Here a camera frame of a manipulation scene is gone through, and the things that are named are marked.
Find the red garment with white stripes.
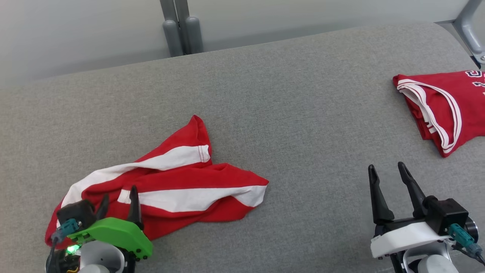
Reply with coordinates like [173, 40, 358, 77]
[45, 115, 269, 249]

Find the red jersey with white sleeves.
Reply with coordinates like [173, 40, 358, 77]
[393, 70, 485, 158]

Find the grey metal angled bracket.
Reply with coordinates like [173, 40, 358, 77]
[454, 0, 485, 66]

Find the grey metal post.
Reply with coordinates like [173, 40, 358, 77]
[174, 0, 204, 55]
[160, 0, 184, 58]

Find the left cable with teal plug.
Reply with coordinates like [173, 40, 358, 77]
[47, 219, 82, 266]

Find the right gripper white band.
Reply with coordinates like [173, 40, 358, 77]
[368, 162, 452, 259]

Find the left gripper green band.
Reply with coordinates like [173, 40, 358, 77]
[68, 185, 153, 260]

